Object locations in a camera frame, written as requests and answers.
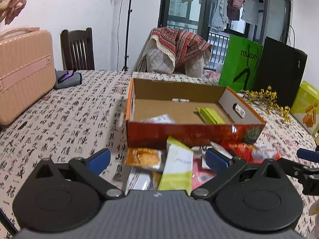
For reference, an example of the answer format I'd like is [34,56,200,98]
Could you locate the red orange snack bag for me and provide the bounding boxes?
[221,142,281,164]

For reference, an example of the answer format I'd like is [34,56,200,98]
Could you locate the orange cardboard snack box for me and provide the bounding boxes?
[125,78,266,149]

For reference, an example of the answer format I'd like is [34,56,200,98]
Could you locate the grey purple folded cloth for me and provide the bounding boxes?
[54,70,82,90]

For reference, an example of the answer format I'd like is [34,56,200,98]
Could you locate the white striped snack packet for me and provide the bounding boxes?
[125,167,162,195]

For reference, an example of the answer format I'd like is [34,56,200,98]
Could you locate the hanging clothes on balcony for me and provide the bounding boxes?
[208,0,264,33]

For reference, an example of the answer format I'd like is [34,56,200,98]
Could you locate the green white snack packet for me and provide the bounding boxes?
[158,136,194,196]

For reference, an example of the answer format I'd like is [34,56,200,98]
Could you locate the pink hard-shell suitcase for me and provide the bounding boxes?
[1,27,56,126]

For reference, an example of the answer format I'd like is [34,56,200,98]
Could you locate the yellow dried flower branch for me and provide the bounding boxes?
[240,85,292,123]

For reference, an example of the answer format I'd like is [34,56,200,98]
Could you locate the green snack bar in box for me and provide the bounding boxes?
[196,107,225,125]

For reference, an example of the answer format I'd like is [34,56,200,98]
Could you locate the orange cracker snack packet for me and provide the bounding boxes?
[125,148,166,172]

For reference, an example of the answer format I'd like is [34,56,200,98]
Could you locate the pink artificial flowers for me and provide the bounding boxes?
[0,0,27,25]

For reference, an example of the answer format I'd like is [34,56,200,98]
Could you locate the black studio light stand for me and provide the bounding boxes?
[122,0,132,72]

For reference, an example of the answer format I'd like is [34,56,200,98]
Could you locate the red snack packet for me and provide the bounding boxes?
[192,158,216,190]

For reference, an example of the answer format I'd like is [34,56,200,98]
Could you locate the dark wooden chair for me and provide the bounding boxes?
[60,27,95,70]

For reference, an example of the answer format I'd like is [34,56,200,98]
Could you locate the red patterned draped cloth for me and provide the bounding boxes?
[134,26,213,78]

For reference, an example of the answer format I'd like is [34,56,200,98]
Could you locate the calligraphy print tablecloth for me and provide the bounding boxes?
[0,69,319,239]

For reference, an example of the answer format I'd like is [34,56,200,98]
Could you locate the white printed snack packet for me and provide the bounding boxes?
[142,114,176,123]

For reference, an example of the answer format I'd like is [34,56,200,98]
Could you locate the lime green snack box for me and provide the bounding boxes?
[290,81,319,138]

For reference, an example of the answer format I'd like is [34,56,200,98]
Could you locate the green mucun paper bag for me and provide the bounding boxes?
[219,35,263,92]

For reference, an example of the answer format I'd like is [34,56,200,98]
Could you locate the black paper bag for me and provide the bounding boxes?
[252,37,308,107]

